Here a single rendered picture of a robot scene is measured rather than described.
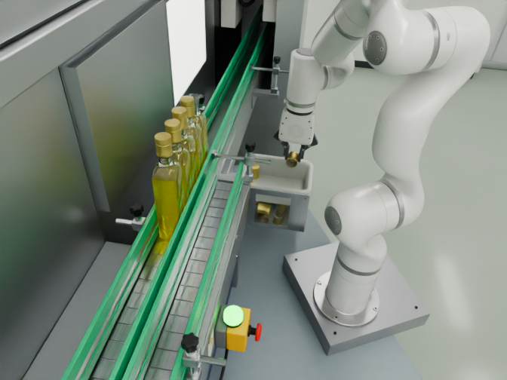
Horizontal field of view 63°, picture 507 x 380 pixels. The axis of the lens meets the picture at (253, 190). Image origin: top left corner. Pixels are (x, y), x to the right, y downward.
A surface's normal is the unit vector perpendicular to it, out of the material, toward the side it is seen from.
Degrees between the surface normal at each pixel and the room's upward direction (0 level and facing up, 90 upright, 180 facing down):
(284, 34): 90
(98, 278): 0
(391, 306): 2
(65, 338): 0
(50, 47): 90
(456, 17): 31
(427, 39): 62
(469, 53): 95
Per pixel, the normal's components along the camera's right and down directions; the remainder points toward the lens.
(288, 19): -0.16, 0.62
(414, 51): 0.25, 0.53
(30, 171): 0.99, 0.14
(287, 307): 0.04, -0.77
